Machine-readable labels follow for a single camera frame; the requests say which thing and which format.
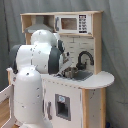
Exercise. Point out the small metal pot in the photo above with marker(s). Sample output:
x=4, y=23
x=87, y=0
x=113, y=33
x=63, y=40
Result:
x=70, y=72

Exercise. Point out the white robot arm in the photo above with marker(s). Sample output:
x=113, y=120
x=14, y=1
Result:
x=45, y=55

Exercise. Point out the wooden toy kitchen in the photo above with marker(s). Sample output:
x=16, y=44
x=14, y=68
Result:
x=87, y=98

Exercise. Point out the black toy faucet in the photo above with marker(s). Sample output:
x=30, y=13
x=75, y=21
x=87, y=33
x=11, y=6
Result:
x=82, y=63

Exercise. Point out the grey toy sink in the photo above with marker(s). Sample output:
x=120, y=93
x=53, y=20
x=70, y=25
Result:
x=81, y=75

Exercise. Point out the toy microwave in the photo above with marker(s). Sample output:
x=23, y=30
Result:
x=74, y=23

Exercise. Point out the grey range hood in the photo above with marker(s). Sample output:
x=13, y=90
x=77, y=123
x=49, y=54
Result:
x=35, y=27

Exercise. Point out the white oven door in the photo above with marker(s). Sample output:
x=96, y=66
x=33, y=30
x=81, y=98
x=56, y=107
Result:
x=7, y=119

